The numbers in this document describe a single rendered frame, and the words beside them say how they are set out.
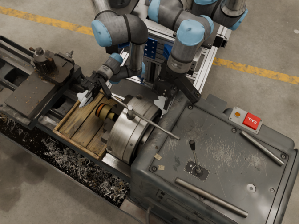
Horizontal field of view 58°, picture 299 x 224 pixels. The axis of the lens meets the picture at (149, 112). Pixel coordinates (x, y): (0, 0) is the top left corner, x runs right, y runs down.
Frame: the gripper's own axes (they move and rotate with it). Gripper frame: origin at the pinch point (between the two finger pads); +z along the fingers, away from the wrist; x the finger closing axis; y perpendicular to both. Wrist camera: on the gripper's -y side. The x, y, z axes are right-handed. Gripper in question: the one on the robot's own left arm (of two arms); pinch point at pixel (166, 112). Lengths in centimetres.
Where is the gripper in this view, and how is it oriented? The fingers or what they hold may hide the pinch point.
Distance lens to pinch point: 101.9
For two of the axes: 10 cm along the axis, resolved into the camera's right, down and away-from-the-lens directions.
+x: -4.5, 5.5, -7.0
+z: -2.3, 6.8, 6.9
